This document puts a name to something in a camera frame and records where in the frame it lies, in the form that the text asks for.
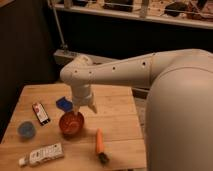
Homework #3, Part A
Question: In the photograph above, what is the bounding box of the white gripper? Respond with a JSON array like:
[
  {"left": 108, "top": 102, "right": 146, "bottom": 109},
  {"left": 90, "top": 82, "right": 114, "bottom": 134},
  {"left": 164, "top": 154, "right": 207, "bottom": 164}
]
[{"left": 71, "top": 84, "right": 97, "bottom": 115}]

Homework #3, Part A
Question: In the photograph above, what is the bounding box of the red ceramic bowl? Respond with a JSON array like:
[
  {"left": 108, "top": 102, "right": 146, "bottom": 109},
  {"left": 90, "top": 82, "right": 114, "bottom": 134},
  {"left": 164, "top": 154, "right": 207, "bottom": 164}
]
[{"left": 59, "top": 111, "right": 84, "bottom": 136}]

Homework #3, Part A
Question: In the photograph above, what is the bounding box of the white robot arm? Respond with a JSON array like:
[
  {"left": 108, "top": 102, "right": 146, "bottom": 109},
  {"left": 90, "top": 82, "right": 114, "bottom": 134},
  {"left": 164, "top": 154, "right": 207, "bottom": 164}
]
[{"left": 60, "top": 49, "right": 213, "bottom": 171}]

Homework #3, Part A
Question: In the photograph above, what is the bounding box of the blue sponge block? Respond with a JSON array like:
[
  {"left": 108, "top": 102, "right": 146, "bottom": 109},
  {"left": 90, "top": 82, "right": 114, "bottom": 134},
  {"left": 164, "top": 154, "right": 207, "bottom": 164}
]
[{"left": 56, "top": 97, "right": 73, "bottom": 112}]

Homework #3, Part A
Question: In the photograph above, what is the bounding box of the black red snack bar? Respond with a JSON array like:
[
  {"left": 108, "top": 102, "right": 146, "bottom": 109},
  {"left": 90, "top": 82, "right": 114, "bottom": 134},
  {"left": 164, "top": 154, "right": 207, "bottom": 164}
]
[{"left": 32, "top": 102, "right": 50, "bottom": 125}]

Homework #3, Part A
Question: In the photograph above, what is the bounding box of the white tube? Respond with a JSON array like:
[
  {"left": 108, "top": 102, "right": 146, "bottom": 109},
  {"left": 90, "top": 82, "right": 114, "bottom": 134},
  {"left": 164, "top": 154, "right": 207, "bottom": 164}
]
[{"left": 18, "top": 143, "right": 64, "bottom": 167}]

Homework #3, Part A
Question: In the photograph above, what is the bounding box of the small blue cup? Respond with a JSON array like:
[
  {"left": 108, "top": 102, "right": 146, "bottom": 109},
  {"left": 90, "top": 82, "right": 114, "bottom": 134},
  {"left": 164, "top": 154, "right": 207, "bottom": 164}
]
[{"left": 18, "top": 121, "right": 36, "bottom": 139}]

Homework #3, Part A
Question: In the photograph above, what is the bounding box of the metal shelf rack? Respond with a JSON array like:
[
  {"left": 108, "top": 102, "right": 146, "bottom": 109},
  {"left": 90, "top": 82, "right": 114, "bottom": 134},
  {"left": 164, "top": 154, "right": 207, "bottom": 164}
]
[{"left": 47, "top": 0, "right": 213, "bottom": 65}]

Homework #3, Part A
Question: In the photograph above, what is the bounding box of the orange handled brush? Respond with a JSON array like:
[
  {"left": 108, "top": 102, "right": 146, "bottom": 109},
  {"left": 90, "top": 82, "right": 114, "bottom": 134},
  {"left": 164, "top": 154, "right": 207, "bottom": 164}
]
[{"left": 95, "top": 129, "right": 109, "bottom": 164}]

